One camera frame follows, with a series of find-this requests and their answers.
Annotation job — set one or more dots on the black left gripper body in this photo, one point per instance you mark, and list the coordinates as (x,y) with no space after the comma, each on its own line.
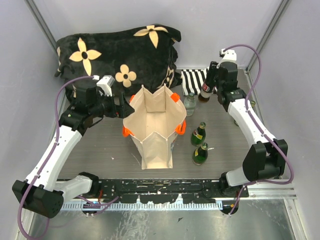
(110,109)

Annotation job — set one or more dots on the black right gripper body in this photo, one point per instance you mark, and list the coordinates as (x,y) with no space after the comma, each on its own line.
(220,82)

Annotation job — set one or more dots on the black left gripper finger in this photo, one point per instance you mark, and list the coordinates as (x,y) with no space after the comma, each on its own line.
(122,99)
(126,110)

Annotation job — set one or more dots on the cola bottle red cap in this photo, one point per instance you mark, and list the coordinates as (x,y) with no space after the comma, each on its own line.
(206,91)

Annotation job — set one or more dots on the beige canvas bag orange handles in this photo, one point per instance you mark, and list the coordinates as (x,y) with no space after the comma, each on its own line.
(158,119)

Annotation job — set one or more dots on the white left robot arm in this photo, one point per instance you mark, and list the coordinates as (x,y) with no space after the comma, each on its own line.
(39,192)

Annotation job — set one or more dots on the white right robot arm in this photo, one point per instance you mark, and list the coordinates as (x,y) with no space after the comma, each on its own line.
(265,158)

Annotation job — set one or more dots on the green bottle near bag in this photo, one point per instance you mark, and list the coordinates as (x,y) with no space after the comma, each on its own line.
(199,134)

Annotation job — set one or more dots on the black white striped cloth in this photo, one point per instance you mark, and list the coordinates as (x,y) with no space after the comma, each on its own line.
(192,80)

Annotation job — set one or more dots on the clear glass bottle green cap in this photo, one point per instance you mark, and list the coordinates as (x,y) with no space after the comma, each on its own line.
(190,104)

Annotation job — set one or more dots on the green bottle far right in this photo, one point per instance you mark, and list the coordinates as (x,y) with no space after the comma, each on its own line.
(252,103)

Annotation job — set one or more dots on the black blanket beige flowers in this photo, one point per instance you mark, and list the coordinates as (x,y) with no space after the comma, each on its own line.
(139,57)

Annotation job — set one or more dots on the green bottle front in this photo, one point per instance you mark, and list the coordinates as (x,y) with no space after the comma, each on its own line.
(200,154)

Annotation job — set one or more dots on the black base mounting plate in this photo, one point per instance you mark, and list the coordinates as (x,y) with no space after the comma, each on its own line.
(160,191)

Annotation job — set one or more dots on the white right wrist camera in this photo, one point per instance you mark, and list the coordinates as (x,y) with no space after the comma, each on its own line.
(227,56)

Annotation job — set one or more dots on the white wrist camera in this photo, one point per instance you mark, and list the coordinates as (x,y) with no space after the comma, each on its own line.
(104,85)
(227,56)

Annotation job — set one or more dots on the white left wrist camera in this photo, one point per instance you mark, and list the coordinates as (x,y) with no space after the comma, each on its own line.
(104,85)

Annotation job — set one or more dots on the white slotted cable duct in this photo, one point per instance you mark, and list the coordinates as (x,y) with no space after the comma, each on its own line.
(176,206)

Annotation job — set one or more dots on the aluminium frame rail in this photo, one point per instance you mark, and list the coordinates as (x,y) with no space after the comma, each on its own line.
(260,189)

